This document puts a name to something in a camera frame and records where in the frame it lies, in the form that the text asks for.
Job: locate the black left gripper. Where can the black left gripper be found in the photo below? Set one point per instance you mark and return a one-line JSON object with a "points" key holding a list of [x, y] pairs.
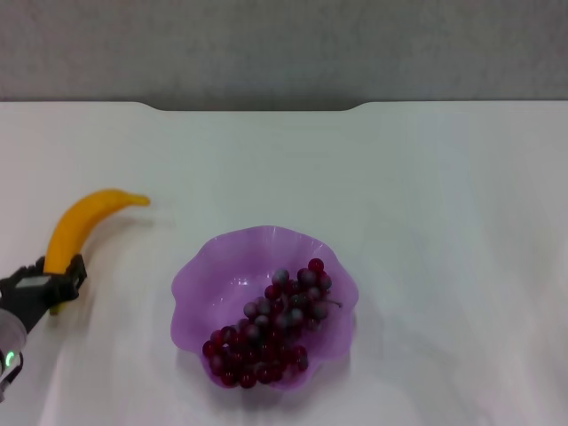
{"points": [[26, 297]]}

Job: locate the dark red grape bunch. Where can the dark red grape bunch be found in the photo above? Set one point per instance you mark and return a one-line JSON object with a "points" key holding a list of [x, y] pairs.
{"points": [[266, 337]]}

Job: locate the yellow banana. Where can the yellow banana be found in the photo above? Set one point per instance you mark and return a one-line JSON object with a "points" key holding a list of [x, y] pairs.
{"points": [[73, 226]]}

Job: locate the purple scalloped plastic bowl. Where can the purple scalloped plastic bowl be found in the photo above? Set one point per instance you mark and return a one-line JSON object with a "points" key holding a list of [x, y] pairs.
{"points": [[213, 288]]}

